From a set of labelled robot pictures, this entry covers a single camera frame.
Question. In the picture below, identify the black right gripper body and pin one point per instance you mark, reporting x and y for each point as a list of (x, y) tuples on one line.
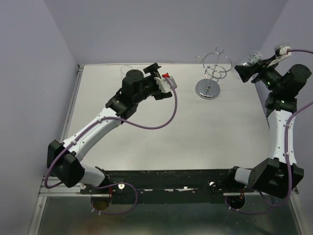
[(268, 76)]

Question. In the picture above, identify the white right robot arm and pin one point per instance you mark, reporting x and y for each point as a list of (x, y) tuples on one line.
[(278, 174)]

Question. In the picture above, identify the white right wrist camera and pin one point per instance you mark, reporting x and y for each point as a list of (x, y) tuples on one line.
[(282, 52)]

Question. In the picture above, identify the aluminium frame rail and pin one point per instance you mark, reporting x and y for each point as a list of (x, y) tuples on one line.
[(60, 190)]

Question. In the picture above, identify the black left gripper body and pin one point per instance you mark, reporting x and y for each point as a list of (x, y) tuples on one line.
[(150, 84)]

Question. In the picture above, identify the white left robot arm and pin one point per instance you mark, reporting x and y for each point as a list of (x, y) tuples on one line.
[(64, 158)]

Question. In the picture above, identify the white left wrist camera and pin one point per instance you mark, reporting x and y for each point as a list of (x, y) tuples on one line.
[(165, 83)]

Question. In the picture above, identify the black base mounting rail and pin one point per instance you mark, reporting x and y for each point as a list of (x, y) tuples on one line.
[(170, 187)]

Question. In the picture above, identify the clear wine glass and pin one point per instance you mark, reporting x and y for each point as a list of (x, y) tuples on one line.
[(124, 69), (141, 68)]

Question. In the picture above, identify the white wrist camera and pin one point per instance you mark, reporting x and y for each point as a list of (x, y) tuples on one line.
[(165, 83), (282, 52)]

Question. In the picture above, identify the chrome wine glass rack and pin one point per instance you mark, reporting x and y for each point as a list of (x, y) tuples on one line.
[(216, 65)]

